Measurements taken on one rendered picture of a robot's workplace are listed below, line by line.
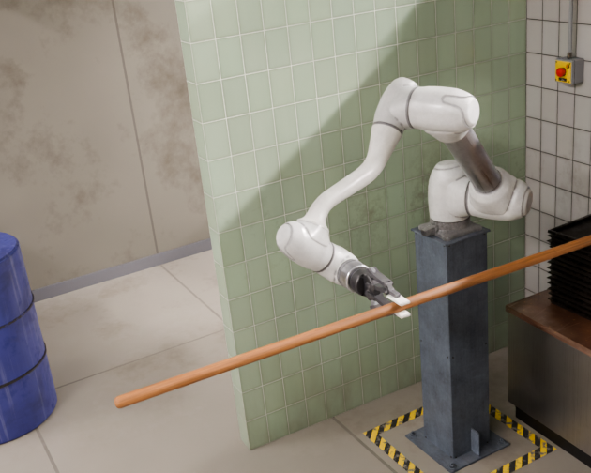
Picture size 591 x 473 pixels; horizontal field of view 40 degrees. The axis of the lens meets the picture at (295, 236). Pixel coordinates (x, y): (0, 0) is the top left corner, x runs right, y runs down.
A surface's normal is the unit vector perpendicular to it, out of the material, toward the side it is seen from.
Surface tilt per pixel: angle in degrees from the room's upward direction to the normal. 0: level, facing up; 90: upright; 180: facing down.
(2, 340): 90
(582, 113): 90
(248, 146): 90
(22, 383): 90
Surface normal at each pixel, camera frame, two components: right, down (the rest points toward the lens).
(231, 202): 0.47, 0.29
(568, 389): -0.88, 0.26
